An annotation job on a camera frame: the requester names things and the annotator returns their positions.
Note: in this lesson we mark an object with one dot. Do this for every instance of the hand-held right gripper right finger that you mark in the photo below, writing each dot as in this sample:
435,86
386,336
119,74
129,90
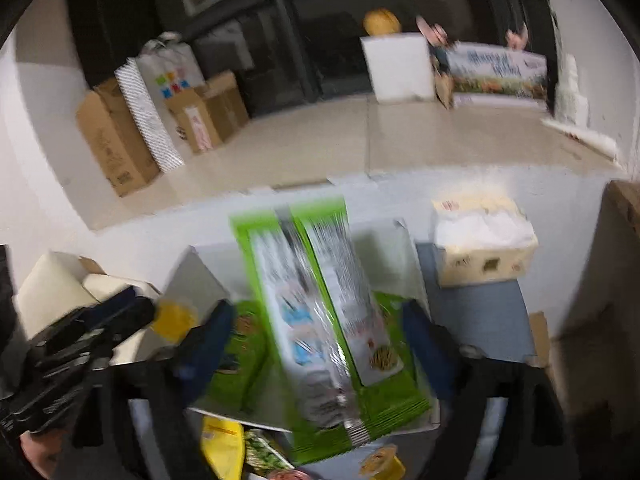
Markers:
427,350

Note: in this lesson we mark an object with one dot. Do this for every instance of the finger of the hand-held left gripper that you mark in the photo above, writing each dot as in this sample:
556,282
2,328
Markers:
117,302
127,317

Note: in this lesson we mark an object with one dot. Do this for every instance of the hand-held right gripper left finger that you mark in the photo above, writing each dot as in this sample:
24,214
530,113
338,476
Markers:
212,345

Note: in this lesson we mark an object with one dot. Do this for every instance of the small yellow snack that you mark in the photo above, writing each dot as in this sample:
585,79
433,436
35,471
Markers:
172,321

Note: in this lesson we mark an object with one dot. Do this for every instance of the white cardboard box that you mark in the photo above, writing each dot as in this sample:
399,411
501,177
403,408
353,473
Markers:
210,275

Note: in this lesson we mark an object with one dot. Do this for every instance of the large green snack packet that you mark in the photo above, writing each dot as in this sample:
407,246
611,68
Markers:
320,310

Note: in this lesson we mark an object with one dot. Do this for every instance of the person's left hand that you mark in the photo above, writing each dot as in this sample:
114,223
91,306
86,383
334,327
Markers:
40,455

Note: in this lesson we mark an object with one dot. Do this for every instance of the light green snack packet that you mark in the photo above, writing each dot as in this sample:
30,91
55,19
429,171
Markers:
240,360
395,320

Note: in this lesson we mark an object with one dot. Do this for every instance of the cardboard piece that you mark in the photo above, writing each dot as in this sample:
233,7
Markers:
90,265

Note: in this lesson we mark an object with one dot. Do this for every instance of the cream leather sofa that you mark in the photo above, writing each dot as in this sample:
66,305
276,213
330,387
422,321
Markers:
55,290

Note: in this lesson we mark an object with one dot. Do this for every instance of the yellow snack packet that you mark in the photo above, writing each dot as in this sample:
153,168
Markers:
222,442

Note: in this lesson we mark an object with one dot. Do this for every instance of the cream tissue box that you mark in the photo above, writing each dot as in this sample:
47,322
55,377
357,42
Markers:
482,245

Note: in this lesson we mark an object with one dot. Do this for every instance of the dark green snack packet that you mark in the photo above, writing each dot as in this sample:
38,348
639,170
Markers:
262,455

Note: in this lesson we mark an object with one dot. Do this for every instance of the yellow snack cup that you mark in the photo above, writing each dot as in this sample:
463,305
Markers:
382,464

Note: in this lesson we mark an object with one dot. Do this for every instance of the pink snack packet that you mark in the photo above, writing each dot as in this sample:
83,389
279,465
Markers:
285,475

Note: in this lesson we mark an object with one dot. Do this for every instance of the large cardboard box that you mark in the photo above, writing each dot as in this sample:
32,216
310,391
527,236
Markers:
112,145

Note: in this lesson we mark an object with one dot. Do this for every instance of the dotted paper bag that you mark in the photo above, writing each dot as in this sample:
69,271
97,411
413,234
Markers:
150,115

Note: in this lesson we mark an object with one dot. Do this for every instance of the small labelled cardboard box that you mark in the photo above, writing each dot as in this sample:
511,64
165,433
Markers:
192,120

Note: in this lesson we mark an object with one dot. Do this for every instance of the small plain cardboard box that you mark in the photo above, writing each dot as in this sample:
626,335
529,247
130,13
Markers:
227,102

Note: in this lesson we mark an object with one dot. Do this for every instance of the white paper bag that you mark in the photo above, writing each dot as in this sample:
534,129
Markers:
170,67

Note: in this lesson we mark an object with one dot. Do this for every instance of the small brown carton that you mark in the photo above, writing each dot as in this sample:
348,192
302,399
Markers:
443,85

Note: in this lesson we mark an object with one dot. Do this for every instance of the white foam box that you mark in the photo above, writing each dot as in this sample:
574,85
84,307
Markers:
397,67

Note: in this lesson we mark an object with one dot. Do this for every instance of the printed landscape box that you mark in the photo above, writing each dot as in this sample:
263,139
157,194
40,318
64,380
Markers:
495,72

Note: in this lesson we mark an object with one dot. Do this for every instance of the pink toy figure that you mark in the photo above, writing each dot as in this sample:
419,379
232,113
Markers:
517,37
432,31

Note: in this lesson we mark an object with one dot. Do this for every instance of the orange round fruit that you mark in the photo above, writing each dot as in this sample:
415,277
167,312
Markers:
382,22

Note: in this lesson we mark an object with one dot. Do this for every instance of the dark window frame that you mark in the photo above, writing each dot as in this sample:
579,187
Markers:
280,5

